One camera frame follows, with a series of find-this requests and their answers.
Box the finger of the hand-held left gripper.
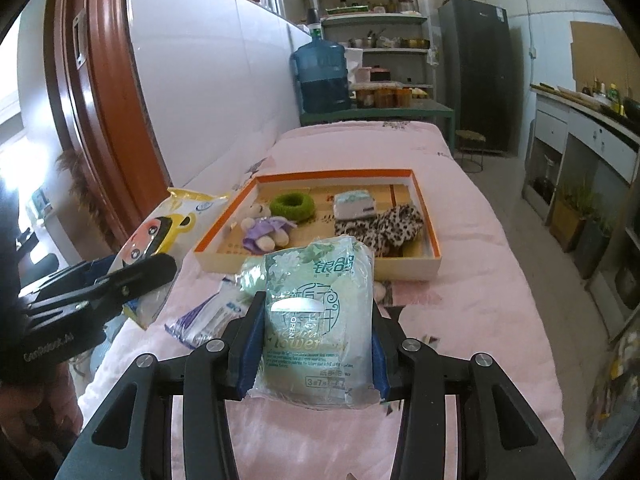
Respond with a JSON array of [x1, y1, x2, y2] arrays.
[[20, 259, 117, 306], [30, 255, 178, 318]]

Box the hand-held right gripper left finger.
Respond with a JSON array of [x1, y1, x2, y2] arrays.
[[60, 291, 267, 480]]

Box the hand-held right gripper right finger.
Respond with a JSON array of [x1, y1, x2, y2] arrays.
[[371, 305, 576, 480]]

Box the yellow cartoon packet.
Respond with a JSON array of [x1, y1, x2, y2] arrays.
[[117, 187, 236, 331]]

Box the purple and white packet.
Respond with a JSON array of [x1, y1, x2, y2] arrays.
[[165, 277, 253, 351]]

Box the pale green tissue pack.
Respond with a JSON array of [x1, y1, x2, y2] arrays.
[[235, 237, 376, 408]]

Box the plush bear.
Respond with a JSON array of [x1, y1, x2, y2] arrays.
[[241, 202, 296, 253]]

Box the green fuzzy scrunchie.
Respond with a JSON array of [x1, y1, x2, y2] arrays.
[[270, 192, 316, 223]]

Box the leopard print cloth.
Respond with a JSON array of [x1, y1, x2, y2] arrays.
[[334, 204, 426, 257]]

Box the orange-rimmed cardboard box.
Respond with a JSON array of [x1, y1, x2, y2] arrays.
[[194, 169, 443, 281]]

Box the small teal tissue packet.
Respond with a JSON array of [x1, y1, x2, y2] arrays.
[[333, 190, 379, 221]]

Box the person's left hand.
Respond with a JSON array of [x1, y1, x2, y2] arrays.
[[0, 362, 83, 461]]

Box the dried plant bundle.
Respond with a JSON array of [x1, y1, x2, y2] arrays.
[[54, 149, 118, 243]]

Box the brown wooden door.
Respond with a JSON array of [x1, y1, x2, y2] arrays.
[[42, 0, 173, 261]]

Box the metal door lock plate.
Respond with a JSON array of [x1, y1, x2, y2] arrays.
[[72, 14, 90, 68]]

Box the yellow planter with grass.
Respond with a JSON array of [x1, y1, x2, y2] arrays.
[[550, 180, 588, 253]]

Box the dark planter with grass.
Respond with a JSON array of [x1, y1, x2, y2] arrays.
[[575, 215, 616, 281]]

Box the blue water jug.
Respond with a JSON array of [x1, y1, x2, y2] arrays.
[[291, 37, 351, 113]]

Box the round wicker stool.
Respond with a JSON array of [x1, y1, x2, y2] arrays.
[[455, 130, 487, 173]]

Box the row of orange preserve jars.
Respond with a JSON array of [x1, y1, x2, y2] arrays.
[[352, 85, 413, 108]]

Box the dark refrigerator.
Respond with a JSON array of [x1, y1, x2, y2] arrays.
[[438, 0, 511, 156]]

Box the grey kitchen counter cabinet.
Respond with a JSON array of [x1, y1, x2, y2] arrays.
[[522, 84, 640, 346]]

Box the white metal shelf rack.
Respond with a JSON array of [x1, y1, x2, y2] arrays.
[[312, 0, 436, 106]]

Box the row of condiment bottles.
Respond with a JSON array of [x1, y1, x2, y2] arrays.
[[580, 77, 628, 113]]

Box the cardboard wall sheets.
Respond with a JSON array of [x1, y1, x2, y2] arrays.
[[570, 20, 633, 96]]

